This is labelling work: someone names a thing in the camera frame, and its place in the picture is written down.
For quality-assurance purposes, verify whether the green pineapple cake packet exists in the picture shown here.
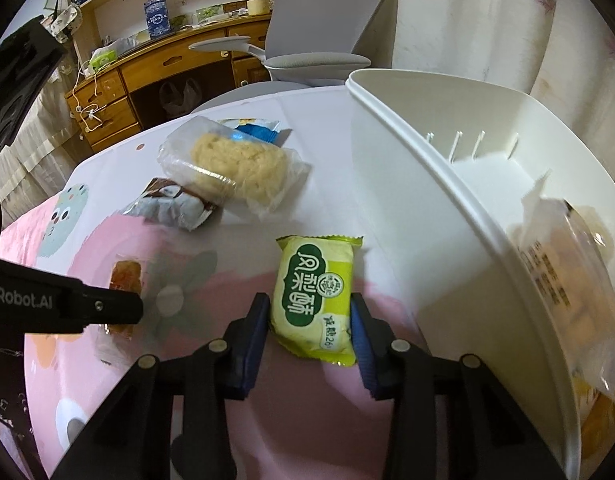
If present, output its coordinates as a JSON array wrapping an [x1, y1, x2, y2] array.
[[270, 235, 363, 367]]

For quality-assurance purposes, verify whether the clear rice cracker packet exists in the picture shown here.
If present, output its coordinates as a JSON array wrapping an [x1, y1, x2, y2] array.
[[158, 116, 309, 219]]

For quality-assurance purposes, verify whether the egg yolk pastry packet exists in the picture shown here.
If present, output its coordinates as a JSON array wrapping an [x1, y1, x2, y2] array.
[[515, 195, 615, 403]]

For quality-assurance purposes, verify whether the small yellow candy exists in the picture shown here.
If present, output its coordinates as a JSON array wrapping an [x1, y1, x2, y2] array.
[[103, 260, 142, 340]]

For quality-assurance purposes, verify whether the lace cloth covered furniture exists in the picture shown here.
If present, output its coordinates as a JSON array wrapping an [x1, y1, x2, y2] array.
[[0, 55, 92, 228]]

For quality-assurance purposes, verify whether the pink cartoon bed sheet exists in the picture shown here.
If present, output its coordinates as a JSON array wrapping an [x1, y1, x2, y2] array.
[[0, 87, 419, 479]]

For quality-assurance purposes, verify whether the brown white chocolate packet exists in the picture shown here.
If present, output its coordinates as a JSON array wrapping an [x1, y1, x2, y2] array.
[[121, 178, 217, 232]]

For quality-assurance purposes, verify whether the wooden desk with drawers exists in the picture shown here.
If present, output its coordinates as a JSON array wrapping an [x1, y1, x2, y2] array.
[[65, 14, 272, 153]]

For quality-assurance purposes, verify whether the white plastic bin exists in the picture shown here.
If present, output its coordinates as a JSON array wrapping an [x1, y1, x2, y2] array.
[[347, 70, 615, 479]]

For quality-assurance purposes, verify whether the blue small snack packet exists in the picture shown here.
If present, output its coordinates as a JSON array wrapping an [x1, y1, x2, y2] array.
[[219, 118, 280, 144]]

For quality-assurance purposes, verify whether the blue gift bag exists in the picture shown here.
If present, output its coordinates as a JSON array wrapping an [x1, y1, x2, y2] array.
[[144, 0, 172, 39]]

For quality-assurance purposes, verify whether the grey office chair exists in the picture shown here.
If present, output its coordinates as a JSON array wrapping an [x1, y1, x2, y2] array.
[[189, 0, 389, 110]]

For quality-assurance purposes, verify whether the white floral curtain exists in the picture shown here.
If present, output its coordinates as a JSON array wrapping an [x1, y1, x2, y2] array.
[[373, 0, 615, 177]]

